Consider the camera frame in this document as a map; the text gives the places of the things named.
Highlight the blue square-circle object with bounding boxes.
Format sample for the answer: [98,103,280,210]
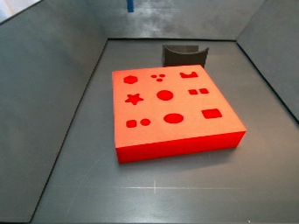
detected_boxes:
[126,0,135,13]

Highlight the black curved fixture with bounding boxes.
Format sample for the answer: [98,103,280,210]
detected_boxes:
[163,45,210,67]

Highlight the red shape-sorter block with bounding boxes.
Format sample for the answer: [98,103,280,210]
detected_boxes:
[112,66,247,163]

